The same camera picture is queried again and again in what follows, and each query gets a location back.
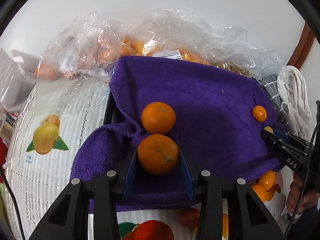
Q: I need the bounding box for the red paper bag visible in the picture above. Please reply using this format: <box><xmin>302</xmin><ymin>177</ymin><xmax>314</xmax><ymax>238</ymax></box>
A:
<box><xmin>0</xmin><ymin>138</ymin><xmax>8</xmax><ymax>172</ymax></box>

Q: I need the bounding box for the clear bag of oranges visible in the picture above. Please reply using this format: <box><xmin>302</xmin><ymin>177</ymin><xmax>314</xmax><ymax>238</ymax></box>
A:
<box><xmin>34</xmin><ymin>12</ymin><xmax>126</xmax><ymax>81</ymax></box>

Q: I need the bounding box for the big round orange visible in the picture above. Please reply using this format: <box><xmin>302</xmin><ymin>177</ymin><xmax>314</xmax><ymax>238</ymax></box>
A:
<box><xmin>250</xmin><ymin>183</ymin><xmax>266</xmax><ymax>203</ymax></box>

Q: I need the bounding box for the oval orange kumquat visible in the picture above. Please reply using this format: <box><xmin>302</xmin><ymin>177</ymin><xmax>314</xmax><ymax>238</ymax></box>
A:
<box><xmin>257</xmin><ymin>170</ymin><xmax>275</xmax><ymax>191</ymax></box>

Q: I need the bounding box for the grey checked cloth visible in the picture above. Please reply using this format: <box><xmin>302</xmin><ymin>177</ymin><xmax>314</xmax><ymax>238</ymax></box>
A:
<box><xmin>258</xmin><ymin>75</ymin><xmax>289</xmax><ymax>132</ymax></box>

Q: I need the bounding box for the clear bag of longans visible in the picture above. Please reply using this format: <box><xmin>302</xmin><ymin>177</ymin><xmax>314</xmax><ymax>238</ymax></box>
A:
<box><xmin>209</xmin><ymin>26</ymin><xmax>285</xmax><ymax>80</ymax></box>

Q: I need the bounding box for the tan longan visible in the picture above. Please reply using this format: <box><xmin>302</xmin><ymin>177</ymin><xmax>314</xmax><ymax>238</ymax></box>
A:
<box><xmin>263</xmin><ymin>126</ymin><xmax>273</xmax><ymax>133</ymax></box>

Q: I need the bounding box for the clear bag of kumquats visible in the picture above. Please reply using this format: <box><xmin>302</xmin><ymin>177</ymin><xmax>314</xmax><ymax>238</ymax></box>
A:
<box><xmin>121</xmin><ymin>9</ymin><xmax>247</xmax><ymax>64</ymax></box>

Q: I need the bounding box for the small round orange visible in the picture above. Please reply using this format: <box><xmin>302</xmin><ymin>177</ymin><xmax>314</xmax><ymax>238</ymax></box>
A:
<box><xmin>179</xmin><ymin>207</ymin><xmax>200</xmax><ymax>229</ymax></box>

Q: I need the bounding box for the black cable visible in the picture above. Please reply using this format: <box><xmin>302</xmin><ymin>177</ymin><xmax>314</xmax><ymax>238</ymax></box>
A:
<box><xmin>283</xmin><ymin>121</ymin><xmax>320</xmax><ymax>237</ymax></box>

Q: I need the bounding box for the brown door frame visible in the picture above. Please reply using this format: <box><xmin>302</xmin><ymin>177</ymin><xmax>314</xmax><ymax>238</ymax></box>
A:
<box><xmin>287</xmin><ymin>22</ymin><xmax>315</xmax><ymax>69</ymax></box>

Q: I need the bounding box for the person's right hand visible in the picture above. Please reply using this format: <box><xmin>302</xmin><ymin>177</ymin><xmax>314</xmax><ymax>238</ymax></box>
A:
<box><xmin>286</xmin><ymin>173</ymin><xmax>320</xmax><ymax>214</ymax></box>

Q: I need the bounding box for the purple towel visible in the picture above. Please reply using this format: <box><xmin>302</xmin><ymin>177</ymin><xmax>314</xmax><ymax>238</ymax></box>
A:
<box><xmin>69</xmin><ymin>55</ymin><xmax>290</xmax><ymax>213</ymax></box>

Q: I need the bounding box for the white plastic bag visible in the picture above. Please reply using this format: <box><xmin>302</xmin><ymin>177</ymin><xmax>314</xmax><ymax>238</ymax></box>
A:
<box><xmin>1</xmin><ymin>49</ymin><xmax>38</xmax><ymax>114</ymax></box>

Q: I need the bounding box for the white striped towel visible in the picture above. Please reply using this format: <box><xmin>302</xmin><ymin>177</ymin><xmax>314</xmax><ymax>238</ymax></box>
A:
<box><xmin>277</xmin><ymin>66</ymin><xmax>312</xmax><ymax>140</ymax></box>

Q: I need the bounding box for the large orange mandarin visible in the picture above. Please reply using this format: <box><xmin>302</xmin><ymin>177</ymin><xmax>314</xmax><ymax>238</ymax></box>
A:
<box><xmin>141</xmin><ymin>102</ymin><xmax>176</xmax><ymax>134</ymax></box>

